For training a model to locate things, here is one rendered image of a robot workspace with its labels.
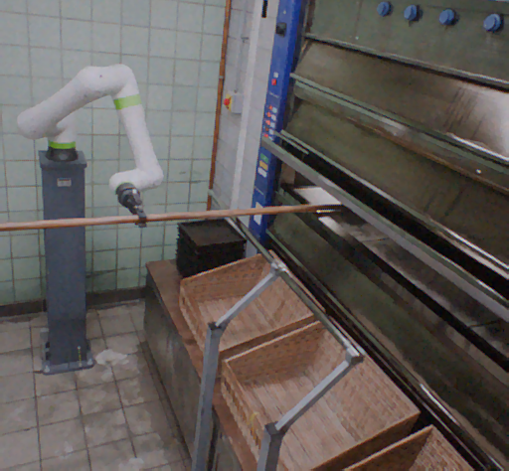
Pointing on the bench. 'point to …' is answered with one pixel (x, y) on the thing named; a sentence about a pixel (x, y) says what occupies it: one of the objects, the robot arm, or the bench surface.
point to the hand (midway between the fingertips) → (141, 218)
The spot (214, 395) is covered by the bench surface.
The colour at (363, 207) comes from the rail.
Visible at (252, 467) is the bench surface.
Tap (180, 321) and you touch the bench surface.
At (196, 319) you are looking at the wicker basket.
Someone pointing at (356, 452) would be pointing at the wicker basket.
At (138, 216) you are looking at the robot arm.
